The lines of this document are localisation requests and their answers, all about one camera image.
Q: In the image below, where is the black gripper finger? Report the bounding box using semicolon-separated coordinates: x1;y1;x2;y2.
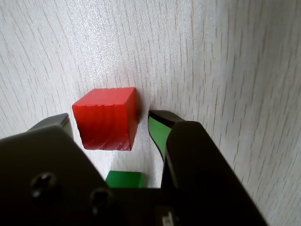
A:
0;113;114;226

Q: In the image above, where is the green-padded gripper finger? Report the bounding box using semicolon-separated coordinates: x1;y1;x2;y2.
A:
148;110;270;226

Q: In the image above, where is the red wooden cube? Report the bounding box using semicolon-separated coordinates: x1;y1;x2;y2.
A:
71;87;139;151

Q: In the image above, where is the green wooden cube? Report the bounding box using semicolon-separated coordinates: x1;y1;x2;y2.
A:
105;170;144;189

